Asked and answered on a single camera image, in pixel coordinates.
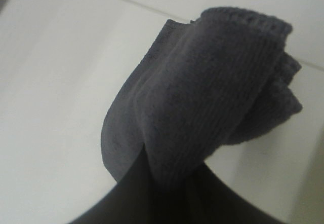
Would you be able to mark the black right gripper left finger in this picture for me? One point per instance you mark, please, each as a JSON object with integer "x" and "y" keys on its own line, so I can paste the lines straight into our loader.
{"x": 130, "y": 201}

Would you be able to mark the dark grey towel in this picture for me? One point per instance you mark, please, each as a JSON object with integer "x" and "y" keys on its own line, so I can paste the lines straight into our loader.
{"x": 222, "y": 79}

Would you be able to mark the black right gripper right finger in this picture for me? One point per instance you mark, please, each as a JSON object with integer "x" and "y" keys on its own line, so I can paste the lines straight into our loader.
{"x": 204, "y": 198}

